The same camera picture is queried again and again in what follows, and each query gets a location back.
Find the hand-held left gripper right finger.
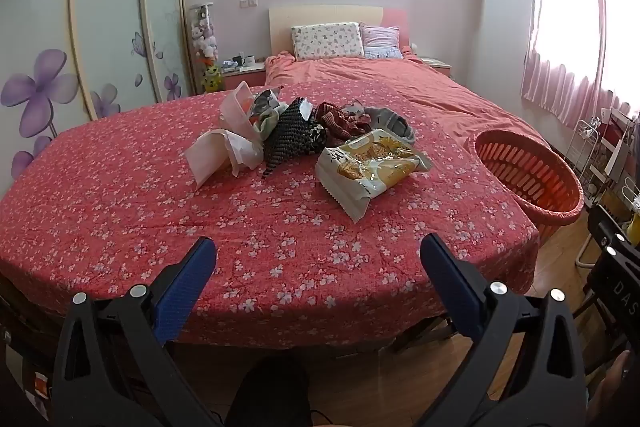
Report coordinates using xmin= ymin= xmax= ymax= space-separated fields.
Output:
xmin=420 ymin=233 xmax=588 ymax=427

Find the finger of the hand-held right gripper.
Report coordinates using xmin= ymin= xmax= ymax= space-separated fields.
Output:
xmin=586 ymin=204 xmax=632 ymax=259

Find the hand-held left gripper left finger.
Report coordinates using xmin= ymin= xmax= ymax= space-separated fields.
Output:
xmin=50 ymin=237 xmax=236 ymax=427

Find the orange plastic basket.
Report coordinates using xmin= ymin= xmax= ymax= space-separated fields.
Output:
xmin=474 ymin=129 xmax=585 ymax=244

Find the yellow snack packet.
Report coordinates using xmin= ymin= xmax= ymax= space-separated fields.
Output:
xmin=315 ymin=129 xmax=433 ymax=224

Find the black patterned cloth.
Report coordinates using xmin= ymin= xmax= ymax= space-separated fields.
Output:
xmin=261 ymin=96 xmax=328 ymax=180

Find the red plaid cloth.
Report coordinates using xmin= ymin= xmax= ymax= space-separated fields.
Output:
xmin=312 ymin=101 xmax=373 ymax=148

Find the person's right hand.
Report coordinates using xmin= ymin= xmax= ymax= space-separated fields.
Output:
xmin=587 ymin=349 xmax=632 ymax=427

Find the person's leg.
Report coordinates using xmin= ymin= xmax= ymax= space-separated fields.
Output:
xmin=227 ymin=354 xmax=313 ymax=427

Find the pink curtain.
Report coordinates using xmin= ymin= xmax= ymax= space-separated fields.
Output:
xmin=520 ymin=0 xmax=640 ymax=128

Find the bed with red duvet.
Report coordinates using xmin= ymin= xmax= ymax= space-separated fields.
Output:
xmin=264 ymin=49 xmax=556 ymax=168

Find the pink nightstand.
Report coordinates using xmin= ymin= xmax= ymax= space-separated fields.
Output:
xmin=417 ymin=57 xmax=453 ymax=80
xmin=222 ymin=62 xmax=267 ymax=92

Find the yellow plush toy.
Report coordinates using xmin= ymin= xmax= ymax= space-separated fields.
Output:
xmin=201 ymin=62 xmax=225 ymax=94

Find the pink striped pillow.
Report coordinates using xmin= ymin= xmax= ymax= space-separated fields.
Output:
xmin=360 ymin=24 xmax=403 ymax=59

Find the white floral pillow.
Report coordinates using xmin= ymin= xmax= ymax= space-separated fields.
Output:
xmin=291 ymin=23 xmax=365 ymax=60

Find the wardrobe with flower doors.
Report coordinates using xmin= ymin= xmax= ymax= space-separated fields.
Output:
xmin=0 ymin=0 xmax=197 ymax=188

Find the beige and pink headboard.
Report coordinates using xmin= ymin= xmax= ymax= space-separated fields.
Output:
xmin=269 ymin=5 xmax=401 ymax=58

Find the white metal tube frame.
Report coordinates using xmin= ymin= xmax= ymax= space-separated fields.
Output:
xmin=574 ymin=227 xmax=598 ymax=269

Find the white wire cart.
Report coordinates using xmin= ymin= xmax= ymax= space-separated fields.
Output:
xmin=567 ymin=107 xmax=640 ymax=208

